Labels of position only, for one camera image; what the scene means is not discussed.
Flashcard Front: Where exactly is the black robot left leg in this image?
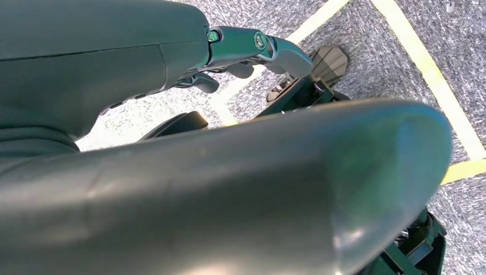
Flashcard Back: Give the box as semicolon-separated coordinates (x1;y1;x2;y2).
138;46;348;142

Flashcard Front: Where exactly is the black robot leg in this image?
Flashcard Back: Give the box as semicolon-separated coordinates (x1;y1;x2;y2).
356;206;448;275
138;46;348;142

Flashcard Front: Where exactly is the yellow floor tape square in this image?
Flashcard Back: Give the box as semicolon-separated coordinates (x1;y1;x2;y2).
209;0;486;186

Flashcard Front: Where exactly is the black robot right leg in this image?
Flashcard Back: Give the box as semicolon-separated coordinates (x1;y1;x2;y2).
356;206;448;275

